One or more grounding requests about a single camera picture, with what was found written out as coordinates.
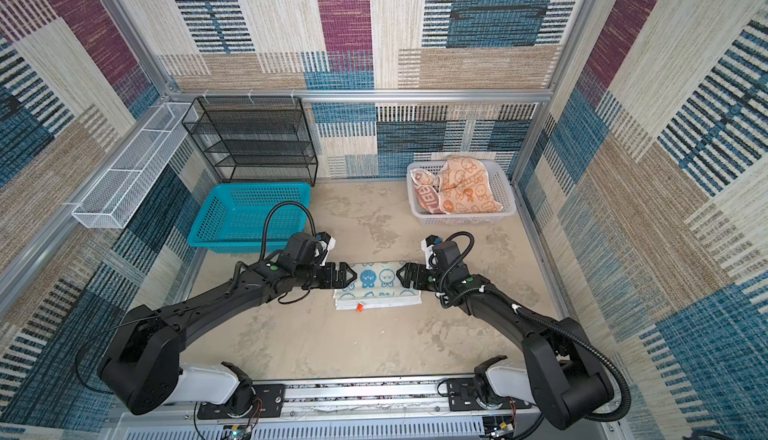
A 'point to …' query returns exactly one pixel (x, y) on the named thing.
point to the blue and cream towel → (376, 285)
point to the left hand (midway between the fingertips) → (346, 273)
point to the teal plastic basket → (231, 219)
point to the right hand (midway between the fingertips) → (410, 278)
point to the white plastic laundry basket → (502, 183)
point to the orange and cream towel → (465, 187)
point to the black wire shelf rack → (254, 138)
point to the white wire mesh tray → (117, 195)
